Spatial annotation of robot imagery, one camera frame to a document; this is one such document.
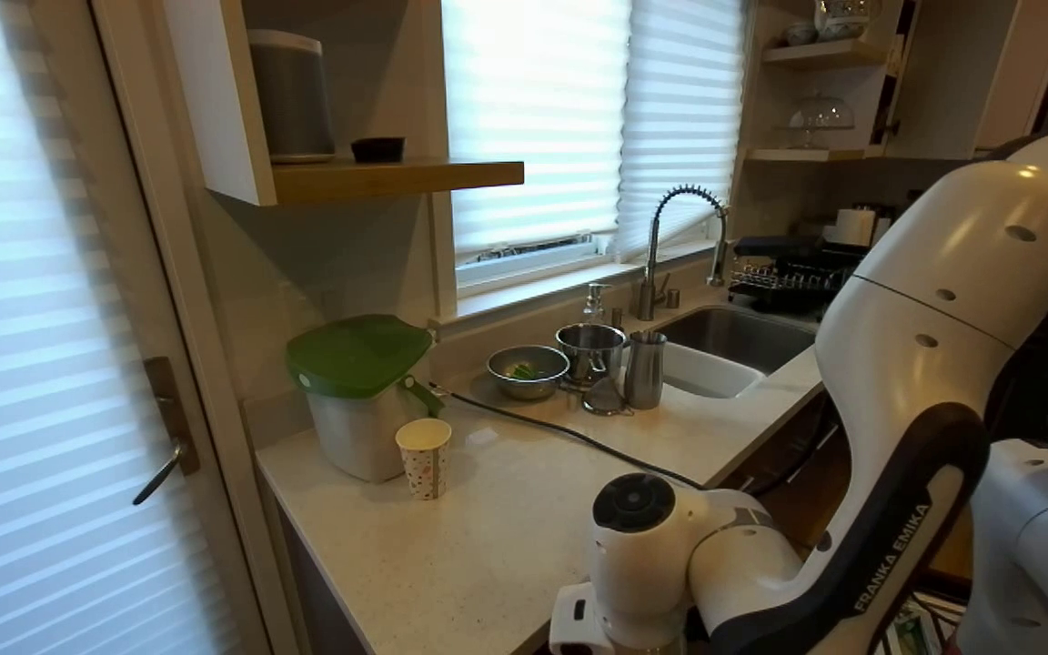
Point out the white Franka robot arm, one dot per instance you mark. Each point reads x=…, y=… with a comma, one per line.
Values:
x=909, y=353

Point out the upper open wooden shelves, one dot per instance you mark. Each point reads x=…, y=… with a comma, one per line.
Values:
x=912, y=83

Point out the grey bowl with green item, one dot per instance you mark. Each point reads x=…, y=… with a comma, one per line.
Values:
x=530, y=372

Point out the soap dispenser bottle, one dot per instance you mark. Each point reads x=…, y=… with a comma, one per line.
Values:
x=595, y=305

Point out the stainless steel pot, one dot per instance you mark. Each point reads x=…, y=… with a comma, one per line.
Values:
x=595, y=350

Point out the metal cup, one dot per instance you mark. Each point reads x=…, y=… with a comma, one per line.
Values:
x=647, y=370

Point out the patterned paper cup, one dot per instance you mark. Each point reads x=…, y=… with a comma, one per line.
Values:
x=419, y=452

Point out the white bin with green lid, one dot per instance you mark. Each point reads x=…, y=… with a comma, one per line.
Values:
x=362, y=384

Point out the chrome kitchen faucet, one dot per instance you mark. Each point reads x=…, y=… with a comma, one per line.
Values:
x=672, y=248

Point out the stainless steel sink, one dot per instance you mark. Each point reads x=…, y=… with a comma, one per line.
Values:
x=744, y=337

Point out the small black bowl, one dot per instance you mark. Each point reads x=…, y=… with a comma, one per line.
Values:
x=375, y=150

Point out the white window blind left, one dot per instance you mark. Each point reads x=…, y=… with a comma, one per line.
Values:
x=538, y=82

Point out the white window blind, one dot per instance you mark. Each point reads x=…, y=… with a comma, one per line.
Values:
x=538, y=82
x=683, y=119

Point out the black dish rack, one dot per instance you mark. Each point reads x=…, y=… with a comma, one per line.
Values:
x=792, y=274

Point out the white window blind right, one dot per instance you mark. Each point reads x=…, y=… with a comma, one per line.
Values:
x=683, y=119

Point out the white mug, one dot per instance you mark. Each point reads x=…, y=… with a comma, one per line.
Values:
x=852, y=227

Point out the grey cylindrical container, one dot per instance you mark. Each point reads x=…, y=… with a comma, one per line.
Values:
x=290, y=74

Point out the door blind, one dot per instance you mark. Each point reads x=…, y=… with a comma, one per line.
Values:
x=93, y=554

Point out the door handle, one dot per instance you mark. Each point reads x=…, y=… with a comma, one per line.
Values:
x=175, y=425

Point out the wooden wall shelf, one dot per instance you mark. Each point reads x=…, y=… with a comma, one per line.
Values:
x=385, y=77

